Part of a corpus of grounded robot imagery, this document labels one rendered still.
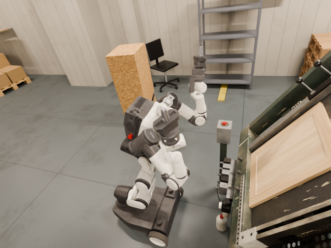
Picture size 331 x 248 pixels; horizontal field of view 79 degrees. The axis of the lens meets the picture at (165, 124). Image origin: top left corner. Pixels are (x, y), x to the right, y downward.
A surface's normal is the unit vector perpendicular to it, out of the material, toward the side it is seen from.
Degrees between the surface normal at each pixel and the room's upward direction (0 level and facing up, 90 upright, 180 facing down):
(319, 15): 90
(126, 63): 90
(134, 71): 90
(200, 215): 0
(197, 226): 0
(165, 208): 0
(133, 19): 90
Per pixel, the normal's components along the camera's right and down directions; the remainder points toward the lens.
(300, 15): -0.32, 0.61
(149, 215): -0.14, -0.79
